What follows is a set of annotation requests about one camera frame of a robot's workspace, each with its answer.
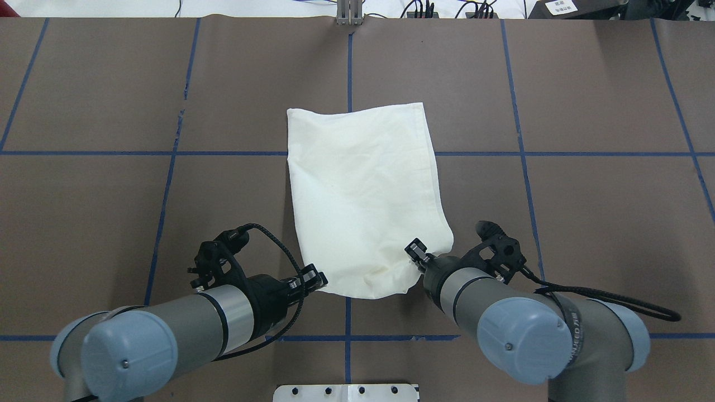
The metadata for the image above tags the far grey USB hub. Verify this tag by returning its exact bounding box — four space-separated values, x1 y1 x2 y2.
400 0 439 20

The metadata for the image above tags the cream long-sleeve cat shirt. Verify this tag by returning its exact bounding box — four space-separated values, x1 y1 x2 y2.
287 102 454 299

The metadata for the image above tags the black box white label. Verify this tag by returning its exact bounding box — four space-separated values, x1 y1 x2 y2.
527 1 628 20

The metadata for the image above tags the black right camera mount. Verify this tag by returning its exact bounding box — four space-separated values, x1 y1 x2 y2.
458 221 527 284

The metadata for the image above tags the grey usb hub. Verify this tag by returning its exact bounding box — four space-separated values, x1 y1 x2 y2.
400 0 439 20
455 1 498 20

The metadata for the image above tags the near grey USB hub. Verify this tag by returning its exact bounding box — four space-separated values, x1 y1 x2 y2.
455 1 498 20

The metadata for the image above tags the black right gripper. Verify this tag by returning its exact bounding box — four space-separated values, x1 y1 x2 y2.
404 238 447 280

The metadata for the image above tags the black right camera cable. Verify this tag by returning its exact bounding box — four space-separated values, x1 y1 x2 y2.
519 267 682 323

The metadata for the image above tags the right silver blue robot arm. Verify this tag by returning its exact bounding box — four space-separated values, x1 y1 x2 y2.
405 239 651 401

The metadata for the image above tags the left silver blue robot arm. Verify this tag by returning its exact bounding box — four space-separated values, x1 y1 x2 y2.
49 265 327 401

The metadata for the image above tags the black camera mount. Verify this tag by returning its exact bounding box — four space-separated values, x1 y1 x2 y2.
458 221 527 284
187 227 249 291

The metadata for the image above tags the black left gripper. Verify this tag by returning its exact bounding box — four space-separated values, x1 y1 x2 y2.
247 268 328 336

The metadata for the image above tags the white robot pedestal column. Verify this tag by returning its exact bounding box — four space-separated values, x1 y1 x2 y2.
273 382 421 401

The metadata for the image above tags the aluminium frame post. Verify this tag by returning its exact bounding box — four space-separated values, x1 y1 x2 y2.
335 0 364 26

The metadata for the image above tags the black camera cable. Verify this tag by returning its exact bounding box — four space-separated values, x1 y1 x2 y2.
519 267 682 323
212 223 307 361

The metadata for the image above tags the black left camera cable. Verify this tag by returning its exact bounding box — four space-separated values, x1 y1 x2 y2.
212 223 307 361

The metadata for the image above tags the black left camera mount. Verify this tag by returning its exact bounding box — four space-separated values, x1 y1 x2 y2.
187 227 249 291

